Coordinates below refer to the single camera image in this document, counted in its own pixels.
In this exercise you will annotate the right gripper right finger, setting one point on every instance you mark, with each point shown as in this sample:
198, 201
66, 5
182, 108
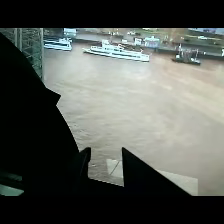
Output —
143, 180

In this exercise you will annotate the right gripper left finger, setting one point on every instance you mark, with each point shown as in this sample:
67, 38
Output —
84, 163

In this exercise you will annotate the black garment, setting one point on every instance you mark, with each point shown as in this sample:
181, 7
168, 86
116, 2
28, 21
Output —
30, 133

